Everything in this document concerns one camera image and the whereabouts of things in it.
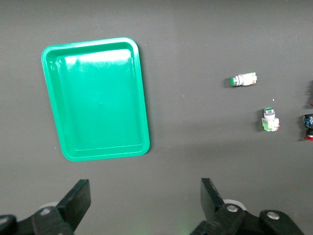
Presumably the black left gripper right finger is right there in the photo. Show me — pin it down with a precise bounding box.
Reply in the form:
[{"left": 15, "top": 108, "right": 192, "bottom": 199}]
[{"left": 193, "top": 178, "right": 245, "bottom": 235}]

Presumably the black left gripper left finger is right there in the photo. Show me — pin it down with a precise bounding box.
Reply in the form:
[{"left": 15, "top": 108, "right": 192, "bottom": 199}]
[{"left": 31, "top": 179, "right": 91, "bottom": 235}]

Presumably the green push button white body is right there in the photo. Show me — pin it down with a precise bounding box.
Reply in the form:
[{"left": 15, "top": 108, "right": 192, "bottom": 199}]
[
  {"left": 261, "top": 107, "right": 281, "bottom": 133},
  {"left": 229, "top": 71, "right": 258, "bottom": 87}
]

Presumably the green plastic tray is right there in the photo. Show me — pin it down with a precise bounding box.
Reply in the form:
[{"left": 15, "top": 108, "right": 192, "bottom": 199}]
[{"left": 41, "top": 37, "right": 150, "bottom": 162}]

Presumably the red push button black body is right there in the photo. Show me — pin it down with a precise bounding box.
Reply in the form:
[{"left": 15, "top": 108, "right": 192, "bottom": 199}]
[
  {"left": 306, "top": 80, "right": 313, "bottom": 109},
  {"left": 302, "top": 113, "right": 313, "bottom": 142}
]

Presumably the dark grey table mat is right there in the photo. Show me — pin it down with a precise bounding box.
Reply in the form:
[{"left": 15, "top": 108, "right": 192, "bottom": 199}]
[{"left": 0, "top": 0, "right": 313, "bottom": 235}]

